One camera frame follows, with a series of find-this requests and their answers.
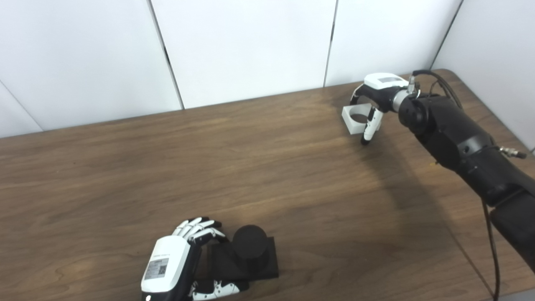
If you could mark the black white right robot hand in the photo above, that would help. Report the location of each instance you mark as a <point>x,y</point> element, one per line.
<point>382,85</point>

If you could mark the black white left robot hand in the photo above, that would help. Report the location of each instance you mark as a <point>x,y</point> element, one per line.
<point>165,263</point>

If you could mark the white square piece with hole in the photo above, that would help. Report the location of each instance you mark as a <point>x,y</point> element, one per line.
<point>354,126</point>

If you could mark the black peg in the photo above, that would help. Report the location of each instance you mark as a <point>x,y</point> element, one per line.
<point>250,246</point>

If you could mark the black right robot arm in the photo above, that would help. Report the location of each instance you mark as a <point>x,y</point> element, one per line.
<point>459,138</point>

